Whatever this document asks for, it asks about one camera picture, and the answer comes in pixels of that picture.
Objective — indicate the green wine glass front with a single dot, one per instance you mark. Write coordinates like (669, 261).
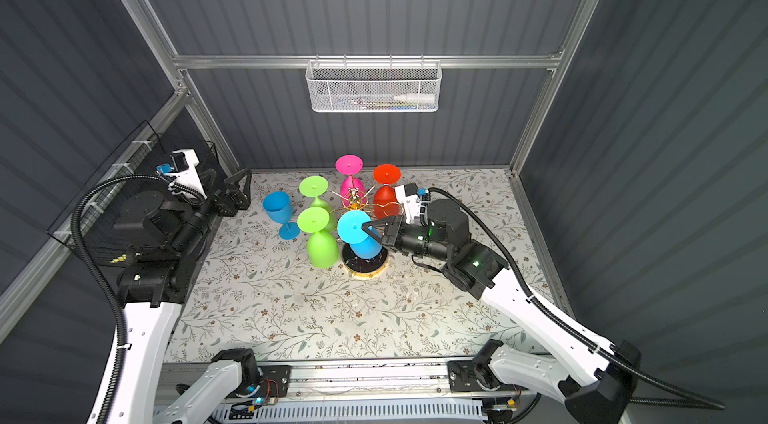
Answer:
(322, 246)

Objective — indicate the white marker in basket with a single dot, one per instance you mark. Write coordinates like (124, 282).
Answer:
(416, 99)

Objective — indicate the white mesh wall basket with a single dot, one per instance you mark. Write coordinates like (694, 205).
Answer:
(347, 89)

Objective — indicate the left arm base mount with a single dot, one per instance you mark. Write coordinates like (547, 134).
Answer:
(257, 380)

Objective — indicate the blue wine glass front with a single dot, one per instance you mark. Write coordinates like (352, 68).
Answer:
(353, 229)

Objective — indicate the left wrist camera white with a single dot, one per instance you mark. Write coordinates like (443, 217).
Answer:
(183, 166)

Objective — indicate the aluminium front rail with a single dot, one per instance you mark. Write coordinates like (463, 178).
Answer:
(360, 388)

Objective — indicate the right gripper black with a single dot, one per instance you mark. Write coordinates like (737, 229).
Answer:
(395, 227)

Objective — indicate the pink wine glass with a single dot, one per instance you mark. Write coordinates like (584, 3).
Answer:
(353, 193)

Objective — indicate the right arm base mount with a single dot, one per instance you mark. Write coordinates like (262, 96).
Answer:
(475, 375)

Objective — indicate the gold wire glass rack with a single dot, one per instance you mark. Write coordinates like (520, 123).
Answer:
(358, 266)

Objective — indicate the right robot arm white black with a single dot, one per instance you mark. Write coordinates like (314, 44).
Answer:
(581, 369)

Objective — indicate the blue wine glass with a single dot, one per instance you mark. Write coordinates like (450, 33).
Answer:
(353, 229)
(279, 208)

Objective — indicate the green wine glass rear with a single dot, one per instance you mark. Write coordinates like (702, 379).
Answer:
(314, 187)

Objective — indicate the red wine glass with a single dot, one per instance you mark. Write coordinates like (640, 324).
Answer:
(385, 203)

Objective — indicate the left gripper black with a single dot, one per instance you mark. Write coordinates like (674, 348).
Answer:
(229, 208)

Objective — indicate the green wine glass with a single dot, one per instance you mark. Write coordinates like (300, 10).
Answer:
(322, 246)
(314, 187)

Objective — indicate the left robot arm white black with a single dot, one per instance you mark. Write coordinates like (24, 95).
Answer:
(168, 230)

